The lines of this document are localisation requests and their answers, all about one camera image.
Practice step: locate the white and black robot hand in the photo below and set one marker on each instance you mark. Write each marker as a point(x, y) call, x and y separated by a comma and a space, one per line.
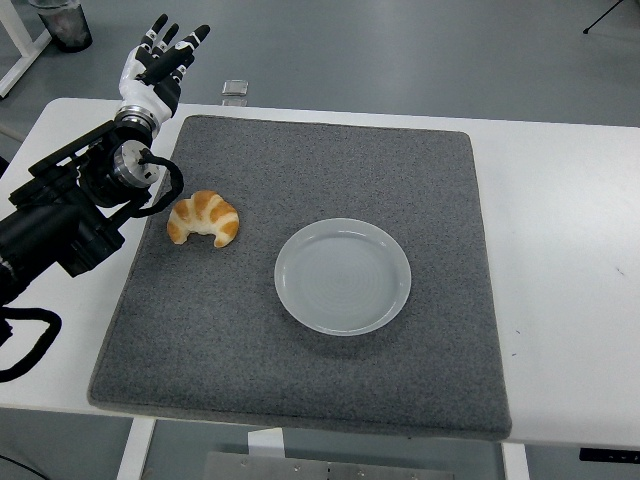
point(145, 92)

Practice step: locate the golden croissant bread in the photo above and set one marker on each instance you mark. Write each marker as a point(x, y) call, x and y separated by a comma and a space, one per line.
point(210, 210)

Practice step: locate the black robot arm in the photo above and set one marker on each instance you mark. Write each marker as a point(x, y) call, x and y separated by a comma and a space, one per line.
point(50, 225)

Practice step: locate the grey round plate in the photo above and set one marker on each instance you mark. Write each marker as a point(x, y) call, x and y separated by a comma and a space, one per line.
point(342, 280)

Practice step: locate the silver floor socket lid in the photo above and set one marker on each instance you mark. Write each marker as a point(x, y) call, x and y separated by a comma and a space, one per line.
point(234, 101)

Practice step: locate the silver floor socket box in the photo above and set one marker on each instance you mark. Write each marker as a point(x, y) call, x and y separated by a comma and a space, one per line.
point(235, 87)

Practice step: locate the black waste bin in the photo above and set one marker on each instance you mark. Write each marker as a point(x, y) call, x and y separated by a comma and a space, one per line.
point(67, 27)

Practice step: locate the grey square felt mat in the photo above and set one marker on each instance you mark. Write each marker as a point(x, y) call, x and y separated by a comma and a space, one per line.
point(300, 380)

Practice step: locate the white table leg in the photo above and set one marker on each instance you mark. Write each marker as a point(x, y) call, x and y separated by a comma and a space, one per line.
point(516, 462)
point(136, 450)

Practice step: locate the white tape strip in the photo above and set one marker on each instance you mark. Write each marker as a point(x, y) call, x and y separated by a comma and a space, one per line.
point(266, 442)

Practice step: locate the black tripod leg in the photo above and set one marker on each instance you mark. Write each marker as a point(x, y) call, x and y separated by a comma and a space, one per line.
point(601, 20)

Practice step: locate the black table control panel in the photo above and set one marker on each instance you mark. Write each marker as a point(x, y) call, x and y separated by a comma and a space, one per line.
point(607, 455)

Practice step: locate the white table frame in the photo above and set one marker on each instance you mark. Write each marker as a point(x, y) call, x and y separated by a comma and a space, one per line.
point(21, 60)

